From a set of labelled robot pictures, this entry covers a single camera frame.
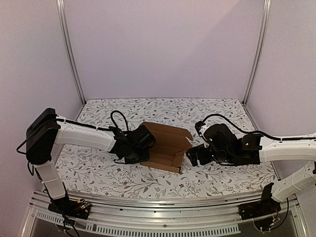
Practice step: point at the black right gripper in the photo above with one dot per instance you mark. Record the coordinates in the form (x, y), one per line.
(193, 155)

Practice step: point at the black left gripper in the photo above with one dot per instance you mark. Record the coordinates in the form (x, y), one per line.
(146, 157)

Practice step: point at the brown cardboard box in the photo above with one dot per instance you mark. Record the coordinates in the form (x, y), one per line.
(170, 147)

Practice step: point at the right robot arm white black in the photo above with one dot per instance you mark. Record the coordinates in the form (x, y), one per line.
(223, 147)

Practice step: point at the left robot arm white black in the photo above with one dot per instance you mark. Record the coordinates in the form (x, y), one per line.
(50, 129)

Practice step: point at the floral patterned table mat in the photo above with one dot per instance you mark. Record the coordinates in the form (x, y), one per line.
(93, 171)

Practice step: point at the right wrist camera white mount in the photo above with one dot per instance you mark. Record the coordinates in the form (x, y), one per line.
(200, 128)

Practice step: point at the curved aluminium rail base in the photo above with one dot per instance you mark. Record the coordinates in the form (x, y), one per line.
(175, 217)

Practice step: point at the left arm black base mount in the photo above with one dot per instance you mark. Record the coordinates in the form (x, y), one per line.
(74, 208)

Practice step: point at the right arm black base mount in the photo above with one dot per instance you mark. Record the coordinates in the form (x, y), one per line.
(265, 206)

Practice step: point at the right aluminium corner post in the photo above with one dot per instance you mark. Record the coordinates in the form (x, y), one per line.
(258, 52)

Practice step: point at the aluminium corner post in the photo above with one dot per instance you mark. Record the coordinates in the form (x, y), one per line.
(69, 51)
(258, 52)

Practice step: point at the left aluminium corner post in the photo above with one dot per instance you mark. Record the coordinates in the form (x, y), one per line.
(69, 51)

